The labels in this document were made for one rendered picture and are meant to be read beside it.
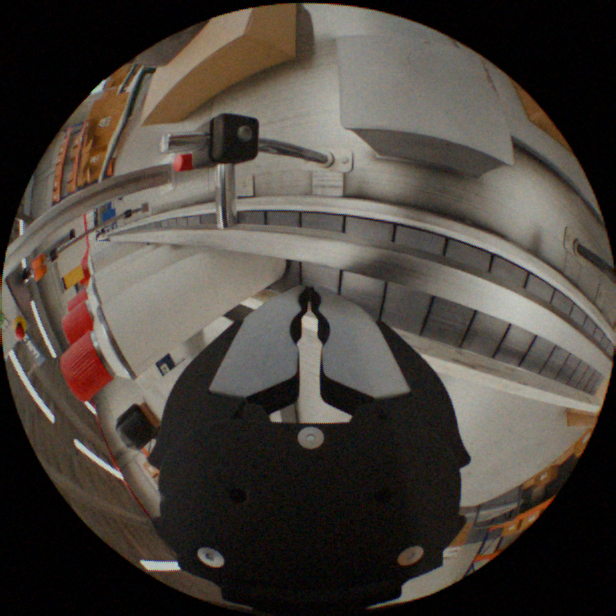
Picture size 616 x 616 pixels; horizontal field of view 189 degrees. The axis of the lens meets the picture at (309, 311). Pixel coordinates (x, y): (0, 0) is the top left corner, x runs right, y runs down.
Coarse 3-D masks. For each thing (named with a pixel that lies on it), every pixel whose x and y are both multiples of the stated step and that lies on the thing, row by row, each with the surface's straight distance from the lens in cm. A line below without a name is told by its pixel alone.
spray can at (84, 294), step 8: (144, 248) 26; (152, 248) 26; (128, 256) 26; (136, 256) 25; (112, 264) 25; (120, 264) 25; (96, 272) 26; (104, 272) 25; (88, 288) 26; (80, 296) 25; (88, 296) 25; (72, 304) 26
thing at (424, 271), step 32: (288, 256) 9; (320, 256) 8; (352, 256) 8; (384, 256) 7; (416, 256) 7; (416, 288) 8; (448, 288) 8; (480, 288) 8; (512, 288) 9; (512, 320) 9; (544, 320) 10; (576, 352) 13
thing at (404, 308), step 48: (384, 240) 16; (432, 240) 15; (288, 288) 21; (336, 288) 18; (384, 288) 17; (528, 288) 18; (432, 336) 18; (480, 336) 19; (528, 336) 21; (576, 384) 34
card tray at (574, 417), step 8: (608, 384) 64; (600, 392) 61; (600, 400) 67; (568, 408) 50; (600, 408) 74; (568, 416) 51; (576, 416) 56; (584, 416) 62; (592, 416) 71; (568, 424) 49; (576, 424) 54; (584, 424) 61; (592, 424) 69
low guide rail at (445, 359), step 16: (256, 304) 19; (304, 320) 17; (416, 336) 16; (432, 352) 16; (448, 352) 16; (464, 352) 17; (448, 368) 16; (464, 368) 16; (480, 368) 17; (496, 368) 18; (512, 368) 20; (480, 384) 17; (496, 384) 18; (512, 384) 19; (528, 384) 20; (544, 384) 23; (560, 384) 26; (544, 400) 23; (560, 400) 26; (576, 400) 29; (592, 400) 38
